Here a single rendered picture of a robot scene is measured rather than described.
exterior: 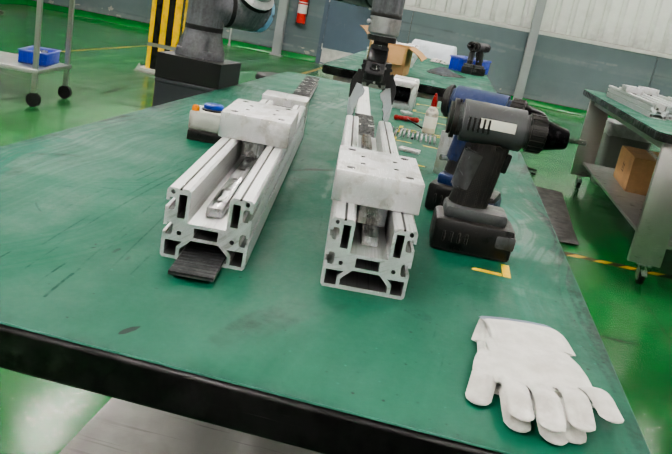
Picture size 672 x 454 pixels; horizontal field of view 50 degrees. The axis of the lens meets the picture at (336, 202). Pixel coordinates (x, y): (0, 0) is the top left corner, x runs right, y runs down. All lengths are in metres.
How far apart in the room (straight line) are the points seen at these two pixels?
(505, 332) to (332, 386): 0.23
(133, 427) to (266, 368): 0.93
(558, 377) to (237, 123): 0.64
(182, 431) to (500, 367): 0.96
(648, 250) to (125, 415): 2.98
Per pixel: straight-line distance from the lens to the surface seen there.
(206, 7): 2.29
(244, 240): 0.87
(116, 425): 1.57
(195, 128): 1.49
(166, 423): 1.58
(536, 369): 0.73
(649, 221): 3.96
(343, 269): 0.85
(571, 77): 12.76
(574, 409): 0.68
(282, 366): 0.67
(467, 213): 1.06
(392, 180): 0.89
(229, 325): 0.73
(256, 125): 1.14
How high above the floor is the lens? 1.10
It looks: 15 degrees down
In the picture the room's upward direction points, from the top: 11 degrees clockwise
